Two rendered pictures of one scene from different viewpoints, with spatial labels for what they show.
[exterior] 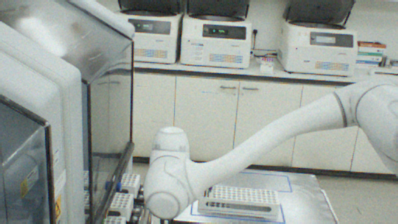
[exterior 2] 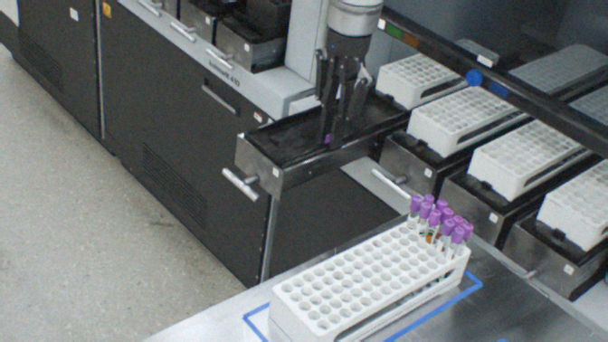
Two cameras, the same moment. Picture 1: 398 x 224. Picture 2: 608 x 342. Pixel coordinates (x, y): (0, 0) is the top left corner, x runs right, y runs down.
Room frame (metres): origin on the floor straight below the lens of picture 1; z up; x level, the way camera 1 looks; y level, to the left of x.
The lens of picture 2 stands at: (1.81, -0.79, 1.57)
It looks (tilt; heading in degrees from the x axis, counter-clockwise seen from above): 37 degrees down; 133
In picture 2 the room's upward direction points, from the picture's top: 9 degrees clockwise
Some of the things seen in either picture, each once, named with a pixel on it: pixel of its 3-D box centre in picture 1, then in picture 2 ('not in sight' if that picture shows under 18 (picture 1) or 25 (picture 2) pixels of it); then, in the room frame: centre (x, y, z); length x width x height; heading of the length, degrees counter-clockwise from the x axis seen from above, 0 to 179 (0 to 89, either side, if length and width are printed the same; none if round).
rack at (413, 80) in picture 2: not in sight; (438, 73); (1.01, 0.44, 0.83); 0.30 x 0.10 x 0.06; 90
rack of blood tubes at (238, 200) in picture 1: (238, 201); (372, 284); (1.40, -0.16, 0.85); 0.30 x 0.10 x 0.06; 88
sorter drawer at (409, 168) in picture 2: not in sight; (505, 119); (1.17, 0.51, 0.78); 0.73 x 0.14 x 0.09; 90
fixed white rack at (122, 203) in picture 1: (90, 205); (536, 153); (1.32, 0.37, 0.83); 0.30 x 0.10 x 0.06; 90
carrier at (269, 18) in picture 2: not in sight; (265, 8); (0.61, 0.27, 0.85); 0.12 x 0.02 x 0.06; 0
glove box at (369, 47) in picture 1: (371, 45); not in sight; (3.77, -1.47, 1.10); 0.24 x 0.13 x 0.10; 89
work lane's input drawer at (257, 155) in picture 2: not in sight; (377, 117); (1.02, 0.26, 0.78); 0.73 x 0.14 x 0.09; 90
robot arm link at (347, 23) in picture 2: not in sight; (354, 12); (1.06, 0.07, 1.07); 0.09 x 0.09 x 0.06
